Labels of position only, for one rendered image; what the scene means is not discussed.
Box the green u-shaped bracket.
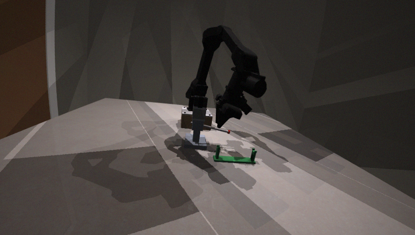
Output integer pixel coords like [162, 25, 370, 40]
[213, 145, 257, 164]

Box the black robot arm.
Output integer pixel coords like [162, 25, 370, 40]
[185, 25, 267, 115]

